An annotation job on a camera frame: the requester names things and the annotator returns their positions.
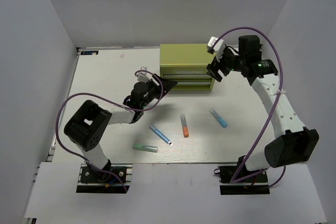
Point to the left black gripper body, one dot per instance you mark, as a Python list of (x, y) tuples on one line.
[(153, 93)]

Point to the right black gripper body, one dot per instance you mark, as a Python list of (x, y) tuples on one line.
[(230, 62)]

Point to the green metal drawer chest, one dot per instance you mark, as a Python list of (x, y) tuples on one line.
[(186, 64)]

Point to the blue highlighter pen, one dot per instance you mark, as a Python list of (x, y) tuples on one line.
[(160, 134), (218, 118)]

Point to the orange highlighter pen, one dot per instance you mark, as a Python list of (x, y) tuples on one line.
[(184, 125)]

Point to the green highlighter pen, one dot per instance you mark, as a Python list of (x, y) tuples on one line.
[(147, 148)]

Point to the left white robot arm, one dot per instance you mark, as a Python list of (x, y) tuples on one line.
[(87, 126)]

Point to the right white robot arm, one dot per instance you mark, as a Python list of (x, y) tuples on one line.
[(294, 142)]

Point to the left blue corner label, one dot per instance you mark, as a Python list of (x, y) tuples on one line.
[(89, 52)]

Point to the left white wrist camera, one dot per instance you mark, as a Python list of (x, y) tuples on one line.
[(141, 75)]

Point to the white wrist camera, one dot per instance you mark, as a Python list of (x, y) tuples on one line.
[(141, 75), (215, 45)]

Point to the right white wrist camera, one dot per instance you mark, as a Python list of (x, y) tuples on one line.
[(215, 45)]

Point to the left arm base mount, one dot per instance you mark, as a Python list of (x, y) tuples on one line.
[(94, 182)]

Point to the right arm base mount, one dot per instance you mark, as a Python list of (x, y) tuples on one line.
[(256, 185)]

